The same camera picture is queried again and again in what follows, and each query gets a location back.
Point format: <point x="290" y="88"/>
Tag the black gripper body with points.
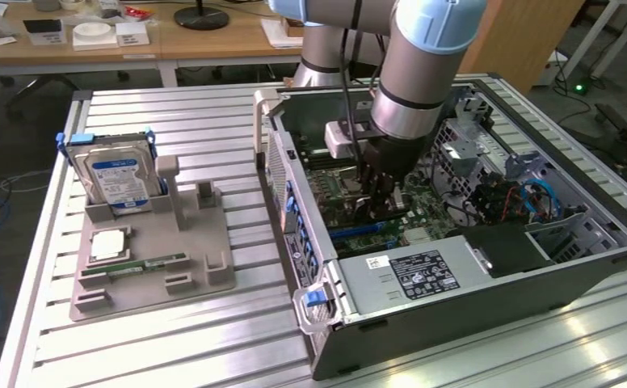
<point x="396" y="155"/>

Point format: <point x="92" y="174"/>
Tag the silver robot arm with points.
<point x="420" y="72"/>

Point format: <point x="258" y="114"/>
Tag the CPU socket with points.
<point x="350" y="182"/>

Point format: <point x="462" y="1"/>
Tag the green motherboard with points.
<point x="427" y="214"/>

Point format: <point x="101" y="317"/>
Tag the blue expansion slot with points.
<point x="354" y="232"/>

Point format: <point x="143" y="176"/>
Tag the silver chipset heatsink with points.
<point x="415" y="235"/>

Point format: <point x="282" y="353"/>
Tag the metal disk bay cage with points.
<point x="462" y="153"/>

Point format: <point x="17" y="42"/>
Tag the grey power supply unit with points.
<point x="378" y="287"/>

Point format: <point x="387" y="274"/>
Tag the blue case latch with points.
<point x="315" y="300"/>

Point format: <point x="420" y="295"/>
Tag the black open PC case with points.
<point x="454" y="331"/>

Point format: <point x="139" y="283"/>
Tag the white paper stack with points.
<point x="282" y="36"/>

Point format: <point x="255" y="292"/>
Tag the wooden cabinet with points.
<point x="523" y="40"/>

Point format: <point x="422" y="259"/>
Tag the device with green light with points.
<point x="578" y="87"/>

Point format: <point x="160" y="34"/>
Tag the wooden desk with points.
<point x="49" y="54"/>
<point x="227" y="40"/>

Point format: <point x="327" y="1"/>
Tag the black chair base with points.
<point x="623" y="121"/>

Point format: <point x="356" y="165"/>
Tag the silver hard disk blue label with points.
<point x="113" y="178"/>

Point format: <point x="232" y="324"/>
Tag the green RAM stick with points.
<point x="135" y="265"/>

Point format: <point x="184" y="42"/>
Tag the grey printed parts rack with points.
<point x="147" y="295"/>

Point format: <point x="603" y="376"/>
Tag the black round lamp base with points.
<point x="201" y="18"/>

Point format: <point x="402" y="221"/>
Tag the silver CPU chip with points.
<point x="109" y="244"/>

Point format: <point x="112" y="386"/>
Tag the hard disk drive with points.
<point x="84" y="138"/>

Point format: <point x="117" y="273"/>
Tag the plain white labelled box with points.
<point x="131" y="34"/>

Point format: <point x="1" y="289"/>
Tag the red packet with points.
<point x="136" y="13"/>

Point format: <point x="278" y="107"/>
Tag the white box round insert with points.
<point x="95" y="36"/>

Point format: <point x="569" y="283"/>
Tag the white box black lid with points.
<point x="44" y="32"/>

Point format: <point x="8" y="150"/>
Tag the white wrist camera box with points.
<point x="343" y="141"/>

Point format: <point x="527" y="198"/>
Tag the white table frame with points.
<point x="605" y="36"/>

